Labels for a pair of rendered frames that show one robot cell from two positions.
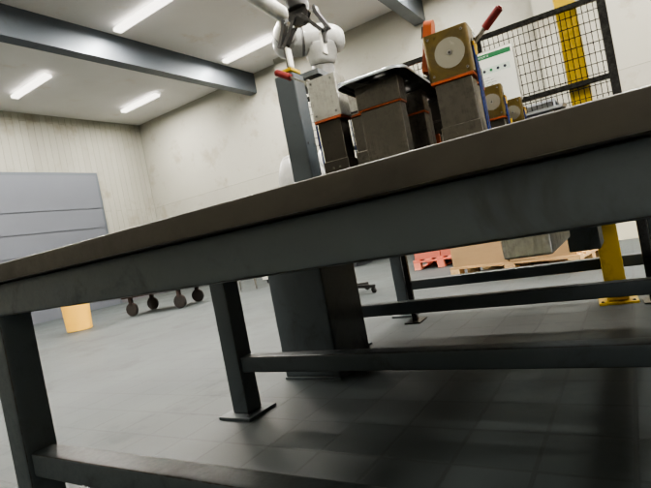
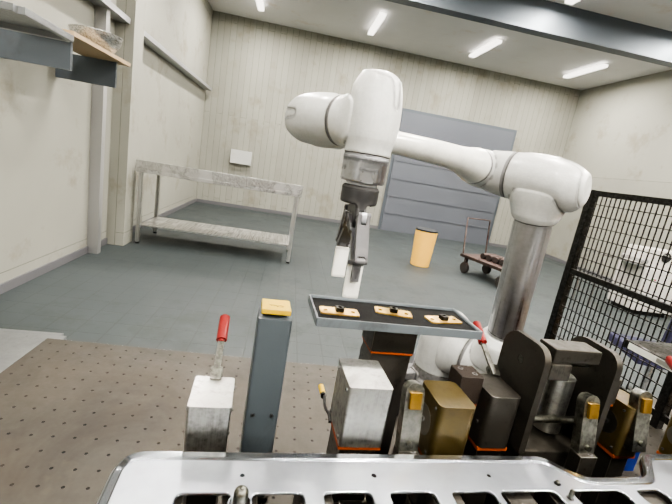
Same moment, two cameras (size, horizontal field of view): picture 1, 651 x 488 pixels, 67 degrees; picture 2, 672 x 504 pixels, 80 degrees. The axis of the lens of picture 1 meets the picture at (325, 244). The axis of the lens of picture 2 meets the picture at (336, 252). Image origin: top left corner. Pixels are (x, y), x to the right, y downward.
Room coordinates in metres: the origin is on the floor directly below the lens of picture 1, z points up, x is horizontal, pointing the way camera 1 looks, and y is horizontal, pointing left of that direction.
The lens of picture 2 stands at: (1.12, -0.65, 1.46)
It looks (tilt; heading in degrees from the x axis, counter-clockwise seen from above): 12 degrees down; 49
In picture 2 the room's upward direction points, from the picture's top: 10 degrees clockwise
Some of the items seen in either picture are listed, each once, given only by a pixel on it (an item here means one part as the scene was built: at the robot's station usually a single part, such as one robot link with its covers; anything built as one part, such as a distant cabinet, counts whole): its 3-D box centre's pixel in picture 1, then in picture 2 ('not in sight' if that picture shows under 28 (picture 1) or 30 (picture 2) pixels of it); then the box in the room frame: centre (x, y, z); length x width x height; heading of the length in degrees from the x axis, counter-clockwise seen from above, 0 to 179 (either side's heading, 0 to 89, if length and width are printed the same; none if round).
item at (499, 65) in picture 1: (496, 77); not in sight; (2.67, -1.09, 1.30); 0.23 x 0.02 x 0.31; 61
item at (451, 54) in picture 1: (466, 105); not in sight; (1.21, -0.41, 0.88); 0.14 x 0.09 x 0.36; 61
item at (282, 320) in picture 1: (317, 300); not in sight; (2.32, 0.09, 0.33); 0.31 x 0.31 x 0.66; 57
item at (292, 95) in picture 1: (301, 145); (262, 405); (1.55, 0.01, 0.92); 0.08 x 0.08 x 0.44; 61
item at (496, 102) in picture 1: (501, 134); not in sight; (1.79, -0.71, 0.87); 0.12 x 0.07 x 0.35; 61
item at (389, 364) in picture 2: not in sight; (373, 407); (1.78, -0.11, 0.92); 0.10 x 0.08 x 0.45; 151
